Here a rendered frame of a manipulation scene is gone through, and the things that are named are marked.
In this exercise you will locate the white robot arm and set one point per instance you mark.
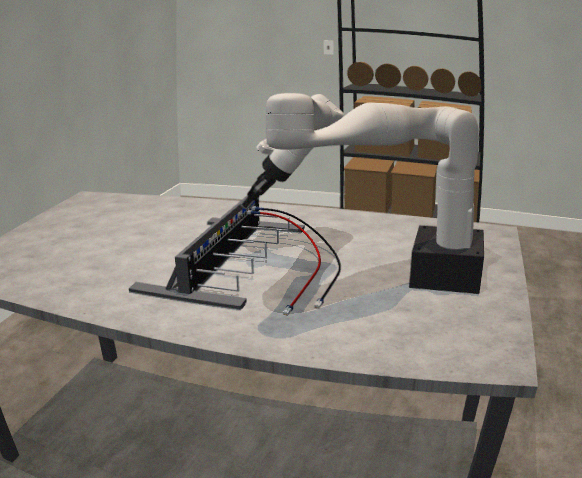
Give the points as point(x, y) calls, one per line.
point(291, 121)

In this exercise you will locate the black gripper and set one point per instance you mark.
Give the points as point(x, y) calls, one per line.
point(271, 172)

